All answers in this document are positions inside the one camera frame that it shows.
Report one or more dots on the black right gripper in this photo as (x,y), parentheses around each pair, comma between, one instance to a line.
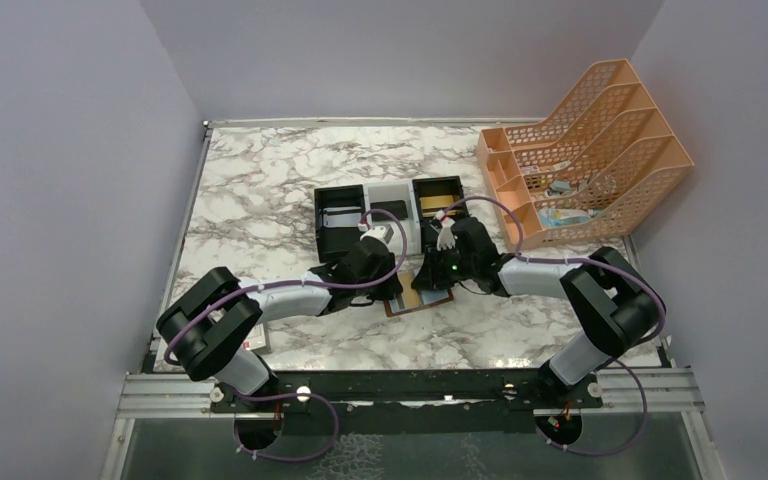
(432,277)

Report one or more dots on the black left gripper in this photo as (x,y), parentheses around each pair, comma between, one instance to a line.
(387,285)

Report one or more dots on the brown leather card holder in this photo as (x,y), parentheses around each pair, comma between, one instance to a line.
(430,298)

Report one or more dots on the black and white card tray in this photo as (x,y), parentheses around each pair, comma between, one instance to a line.
(338,210)

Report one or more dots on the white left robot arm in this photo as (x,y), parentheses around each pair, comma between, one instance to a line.
(205,328)

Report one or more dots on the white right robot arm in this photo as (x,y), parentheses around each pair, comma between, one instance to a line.
(615,307)

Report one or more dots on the black card in tray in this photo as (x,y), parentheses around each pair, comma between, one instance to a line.
(397,208)

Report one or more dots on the gold card in tray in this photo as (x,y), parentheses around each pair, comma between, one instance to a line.
(434,203)

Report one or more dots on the orange plastic file organizer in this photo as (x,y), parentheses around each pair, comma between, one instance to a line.
(594,168)

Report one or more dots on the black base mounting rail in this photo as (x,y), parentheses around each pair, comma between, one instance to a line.
(613,390)

